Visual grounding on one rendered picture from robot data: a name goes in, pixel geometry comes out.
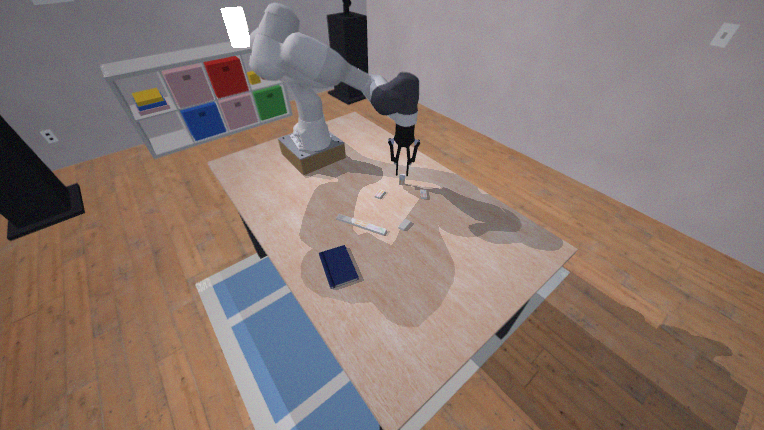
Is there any dark blue notebook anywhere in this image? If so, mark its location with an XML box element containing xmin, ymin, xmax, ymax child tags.
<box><xmin>319</xmin><ymin>245</ymin><xmax>359</xmax><ymax>289</ymax></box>

